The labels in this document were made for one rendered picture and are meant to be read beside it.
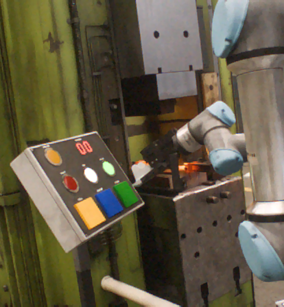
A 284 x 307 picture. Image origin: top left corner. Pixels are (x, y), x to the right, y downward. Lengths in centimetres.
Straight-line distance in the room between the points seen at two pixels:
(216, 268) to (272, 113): 111
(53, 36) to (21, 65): 37
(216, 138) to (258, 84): 34
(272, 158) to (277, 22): 24
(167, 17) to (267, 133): 99
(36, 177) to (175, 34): 84
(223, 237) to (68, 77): 86
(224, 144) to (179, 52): 70
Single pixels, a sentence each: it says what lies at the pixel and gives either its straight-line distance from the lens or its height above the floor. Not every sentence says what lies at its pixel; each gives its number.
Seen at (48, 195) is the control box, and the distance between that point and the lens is 118.
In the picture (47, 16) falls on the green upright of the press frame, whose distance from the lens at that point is 166.
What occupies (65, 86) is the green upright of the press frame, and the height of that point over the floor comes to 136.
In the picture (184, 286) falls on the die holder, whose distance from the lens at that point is 174.
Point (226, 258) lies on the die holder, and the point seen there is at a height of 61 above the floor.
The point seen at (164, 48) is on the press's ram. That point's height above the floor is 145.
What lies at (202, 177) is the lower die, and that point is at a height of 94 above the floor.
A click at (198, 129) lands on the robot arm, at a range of 120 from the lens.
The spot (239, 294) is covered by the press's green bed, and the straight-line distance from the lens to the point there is 200.
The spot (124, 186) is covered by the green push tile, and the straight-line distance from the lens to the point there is 137.
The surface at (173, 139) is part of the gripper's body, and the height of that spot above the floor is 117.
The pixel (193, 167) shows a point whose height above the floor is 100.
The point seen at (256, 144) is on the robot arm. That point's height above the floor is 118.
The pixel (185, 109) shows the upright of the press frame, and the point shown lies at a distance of 207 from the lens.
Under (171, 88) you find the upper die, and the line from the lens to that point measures 170.
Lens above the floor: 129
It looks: 8 degrees down
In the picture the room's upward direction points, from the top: 7 degrees counter-clockwise
